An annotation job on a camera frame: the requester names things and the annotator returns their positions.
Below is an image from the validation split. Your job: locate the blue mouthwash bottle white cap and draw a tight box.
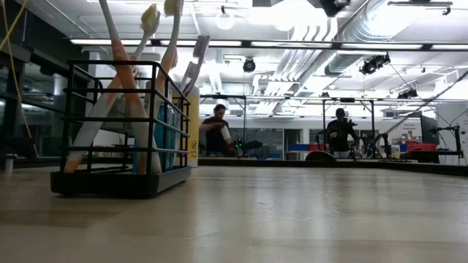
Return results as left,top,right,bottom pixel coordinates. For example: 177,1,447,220
132,104,170,176

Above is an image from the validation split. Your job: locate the orange and white toothbrush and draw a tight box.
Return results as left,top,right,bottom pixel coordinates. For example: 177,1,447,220
64,3,162,174
97,0,163,175
150,0,185,121

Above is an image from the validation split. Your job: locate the person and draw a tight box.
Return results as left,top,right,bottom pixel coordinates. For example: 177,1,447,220
324,107,362,159
199,103,237,158

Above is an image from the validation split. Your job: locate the black chair back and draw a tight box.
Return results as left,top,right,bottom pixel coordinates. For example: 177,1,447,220
304,150,338,162

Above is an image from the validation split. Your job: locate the long ceiling light bar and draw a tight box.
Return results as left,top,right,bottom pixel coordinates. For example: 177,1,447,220
69,38,468,51

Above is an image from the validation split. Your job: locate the white ceiling pipe bundle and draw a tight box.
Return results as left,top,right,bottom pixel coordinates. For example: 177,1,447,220
272,16,339,87

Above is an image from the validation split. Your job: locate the round ceiling lamp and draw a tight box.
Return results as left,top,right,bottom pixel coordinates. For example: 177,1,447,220
214,9,236,31

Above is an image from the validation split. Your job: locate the black ceiling spotlight cluster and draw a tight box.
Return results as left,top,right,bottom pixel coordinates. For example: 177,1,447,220
359,53,392,76

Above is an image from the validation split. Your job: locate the red storage bin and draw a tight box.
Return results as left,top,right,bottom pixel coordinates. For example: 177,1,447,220
401,140,437,153

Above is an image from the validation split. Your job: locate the black computer monitor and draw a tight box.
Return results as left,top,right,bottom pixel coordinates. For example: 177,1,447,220
419,114,441,147

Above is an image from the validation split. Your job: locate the small grey cylinder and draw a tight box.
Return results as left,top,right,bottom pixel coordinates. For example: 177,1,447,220
3,153,18,177

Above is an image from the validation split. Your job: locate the yellow post with warning sign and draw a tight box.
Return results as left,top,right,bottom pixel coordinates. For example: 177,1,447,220
172,83,201,168

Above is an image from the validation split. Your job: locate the black workstation frame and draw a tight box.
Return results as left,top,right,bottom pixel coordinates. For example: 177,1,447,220
199,94,377,160

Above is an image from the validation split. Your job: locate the black ceiling dome camera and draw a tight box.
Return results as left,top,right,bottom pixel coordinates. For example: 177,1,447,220
242,57,257,74

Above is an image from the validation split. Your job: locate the black wire basket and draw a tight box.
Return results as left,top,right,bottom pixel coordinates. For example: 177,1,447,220
50,58,193,200

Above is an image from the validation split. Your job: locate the silver ventilation duct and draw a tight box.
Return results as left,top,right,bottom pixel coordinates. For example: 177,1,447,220
323,0,407,76

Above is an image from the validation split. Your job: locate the long black cable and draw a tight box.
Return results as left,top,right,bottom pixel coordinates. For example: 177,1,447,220
378,69,468,138

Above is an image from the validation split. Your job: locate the yellow cord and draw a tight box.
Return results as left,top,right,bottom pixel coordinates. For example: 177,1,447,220
0,0,39,158

